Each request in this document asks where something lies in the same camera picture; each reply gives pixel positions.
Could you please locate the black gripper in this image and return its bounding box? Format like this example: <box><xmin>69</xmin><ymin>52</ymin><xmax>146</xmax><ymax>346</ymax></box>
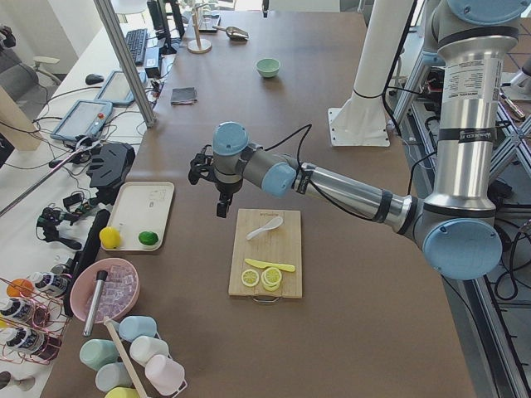
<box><xmin>215</xmin><ymin>181</ymin><xmax>241</xmax><ymax>218</ymax></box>

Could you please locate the white ceramic spoon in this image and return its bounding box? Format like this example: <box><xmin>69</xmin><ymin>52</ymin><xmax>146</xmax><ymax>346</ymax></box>
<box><xmin>246</xmin><ymin>216</ymin><xmax>284</xmax><ymax>240</ymax></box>

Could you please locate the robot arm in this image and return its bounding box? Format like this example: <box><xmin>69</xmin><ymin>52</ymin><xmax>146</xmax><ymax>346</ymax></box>
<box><xmin>209</xmin><ymin>1</ymin><xmax>528</xmax><ymax>280</ymax></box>

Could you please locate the pink bowl with ice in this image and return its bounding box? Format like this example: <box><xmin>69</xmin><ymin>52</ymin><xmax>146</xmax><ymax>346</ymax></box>
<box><xmin>70</xmin><ymin>258</ymin><xmax>140</xmax><ymax>323</ymax></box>

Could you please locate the green ceramic bowl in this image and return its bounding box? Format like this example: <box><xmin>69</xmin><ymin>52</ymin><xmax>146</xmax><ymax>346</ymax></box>
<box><xmin>256</xmin><ymin>58</ymin><xmax>280</xmax><ymax>79</ymax></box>

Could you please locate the wooden cutting board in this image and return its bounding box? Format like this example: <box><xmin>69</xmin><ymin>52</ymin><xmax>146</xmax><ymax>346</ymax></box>
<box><xmin>228</xmin><ymin>209</ymin><xmax>303</xmax><ymax>299</ymax></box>

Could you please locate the lemon slice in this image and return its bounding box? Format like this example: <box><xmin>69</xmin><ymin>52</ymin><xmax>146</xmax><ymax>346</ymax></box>
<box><xmin>241</xmin><ymin>269</ymin><xmax>260</xmax><ymax>288</ymax></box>

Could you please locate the green lime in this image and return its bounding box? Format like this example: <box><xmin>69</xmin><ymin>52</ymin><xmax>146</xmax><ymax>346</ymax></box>
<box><xmin>138</xmin><ymin>231</ymin><xmax>159</xmax><ymax>246</ymax></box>

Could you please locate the cream serving tray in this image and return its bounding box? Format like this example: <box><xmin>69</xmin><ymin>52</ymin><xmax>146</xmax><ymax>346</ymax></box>
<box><xmin>101</xmin><ymin>182</ymin><xmax>174</xmax><ymax>251</ymax></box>

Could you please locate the yellow plastic knife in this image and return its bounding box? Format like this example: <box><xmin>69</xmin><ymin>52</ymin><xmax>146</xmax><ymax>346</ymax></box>
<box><xmin>244</xmin><ymin>258</ymin><xmax>296</xmax><ymax>273</ymax></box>

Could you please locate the grey folded cloth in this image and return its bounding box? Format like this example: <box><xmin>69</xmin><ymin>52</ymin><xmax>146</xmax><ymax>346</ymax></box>
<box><xmin>170</xmin><ymin>87</ymin><xmax>197</xmax><ymax>105</ymax></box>

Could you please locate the yellow lemon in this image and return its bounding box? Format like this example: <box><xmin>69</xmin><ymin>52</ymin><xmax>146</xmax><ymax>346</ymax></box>
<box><xmin>99</xmin><ymin>226</ymin><xmax>121</xmax><ymax>250</ymax></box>

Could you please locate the metal muddler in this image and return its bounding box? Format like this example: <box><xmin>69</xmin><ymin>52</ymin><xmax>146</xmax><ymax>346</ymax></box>
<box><xmin>82</xmin><ymin>270</ymin><xmax>108</xmax><ymax>337</ymax></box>

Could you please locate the blue teach pendant far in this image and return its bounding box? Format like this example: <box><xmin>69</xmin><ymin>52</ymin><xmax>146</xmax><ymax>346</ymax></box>
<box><xmin>95</xmin><ymin>70</ymin><xmax>134</xmax><ymax>108</ymax></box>

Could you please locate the blue teach pendant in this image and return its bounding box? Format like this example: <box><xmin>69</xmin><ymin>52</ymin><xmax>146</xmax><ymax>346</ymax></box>
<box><xmin>51</xmin><ymin>100</ymin><xmax>113</xmax><ymax>142</ymax></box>
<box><xmin>95</xmin><ymin>70</ymin><xmax>134</xmax><ymax>108</ymax></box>

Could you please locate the wooden mug tree stand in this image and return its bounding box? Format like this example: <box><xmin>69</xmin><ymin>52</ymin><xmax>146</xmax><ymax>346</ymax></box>
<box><xmin>188</xmin><ymin>4</ymin><xmax>212</xmax><ymax>55</ymax></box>

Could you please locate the wooden stick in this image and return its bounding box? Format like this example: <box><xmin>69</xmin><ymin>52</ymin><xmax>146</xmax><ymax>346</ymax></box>
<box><xmin>103</xmin><ymin>317</ymin><xmax>148</xmax><ymax>398</ymax></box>

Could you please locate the white cup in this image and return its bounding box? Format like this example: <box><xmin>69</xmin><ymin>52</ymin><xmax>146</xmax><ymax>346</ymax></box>
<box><xmin>129</xmin><ymin>336</ymin><xmax>169</xmax><ymax>366</ymax></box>

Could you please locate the blue teach pendant near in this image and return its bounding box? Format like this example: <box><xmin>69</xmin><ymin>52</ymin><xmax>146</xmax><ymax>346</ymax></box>
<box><xmin>51</xmin><ymin>100</ymin><xmax>113</xmax><ymax>142</ymax></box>

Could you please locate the metal scoop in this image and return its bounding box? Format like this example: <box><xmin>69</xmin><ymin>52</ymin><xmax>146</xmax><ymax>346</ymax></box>
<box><xmin>213</xmin><ymin>25</ymin><xmax>249</xmax><ymax>41</ymax></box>

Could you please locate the pink cup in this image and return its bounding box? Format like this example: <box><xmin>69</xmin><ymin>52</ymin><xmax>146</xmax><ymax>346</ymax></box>
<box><xmin>144</xmin><ymin>354</ymin><xmax>185</xmax><ymax>396</ymax></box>

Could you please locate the black computer mouse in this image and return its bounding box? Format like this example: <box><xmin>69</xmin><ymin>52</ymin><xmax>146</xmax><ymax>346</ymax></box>
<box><xmin>85</xmin><ymin>74</ymin><xmax>105</xmax><ymax>85</ymax></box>

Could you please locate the black keyboard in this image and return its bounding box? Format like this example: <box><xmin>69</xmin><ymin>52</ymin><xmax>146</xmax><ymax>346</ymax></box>
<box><xmin>125</xmin><ymin>28</ymin><xmax>148</xmax><ymax>66</ymax></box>

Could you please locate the green cup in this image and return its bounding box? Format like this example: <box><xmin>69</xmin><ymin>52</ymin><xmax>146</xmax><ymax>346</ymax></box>
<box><xmin>79</xmin><ymin>339</ymin><xmax>119</xmax><ymax>371</ymax></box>

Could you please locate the grey blue cup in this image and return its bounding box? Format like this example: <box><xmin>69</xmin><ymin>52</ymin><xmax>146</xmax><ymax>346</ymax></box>
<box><xmin>95</xmin><ymin>362</ymin><xmax>133</xmax><ymax>392</ymax></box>

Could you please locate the yellow cup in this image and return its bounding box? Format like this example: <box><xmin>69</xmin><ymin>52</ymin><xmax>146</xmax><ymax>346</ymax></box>
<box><xmin>105</xmin><ymin>386</ymin><xmax>139</xmax><ymax>398</ymax></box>

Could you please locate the orange fruit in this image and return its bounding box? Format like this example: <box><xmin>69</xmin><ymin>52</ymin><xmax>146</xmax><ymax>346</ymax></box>
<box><xmin>6</xmin><ymin>279</ymin><xmax>34</xmax><ymax>298</ymax></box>

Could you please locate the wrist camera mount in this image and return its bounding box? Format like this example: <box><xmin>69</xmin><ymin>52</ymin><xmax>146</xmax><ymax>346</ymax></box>
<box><xmin>188</xmin><ymin>144</ymin><xmax>216</xmax><ymax>185</ymax></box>

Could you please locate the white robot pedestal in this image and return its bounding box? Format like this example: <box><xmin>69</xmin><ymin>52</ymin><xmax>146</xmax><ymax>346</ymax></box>
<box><xmin>328</xmin><ymin>0</ymin><xmax>415</xmax><ymax>147</ymax></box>

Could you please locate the copper wire bottle rack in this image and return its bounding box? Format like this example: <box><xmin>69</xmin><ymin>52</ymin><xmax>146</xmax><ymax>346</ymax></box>
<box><xmin>1</xmin><ymin>278</ymin><xmax>70</xmax><ymax>365</ymax></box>

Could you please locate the aluminium frame post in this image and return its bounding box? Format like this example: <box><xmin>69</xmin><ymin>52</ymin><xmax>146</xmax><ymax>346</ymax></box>
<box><xmin>94</xmin><ymin>0</ymin><xmax>156</xmax><ymax>128</ymax></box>

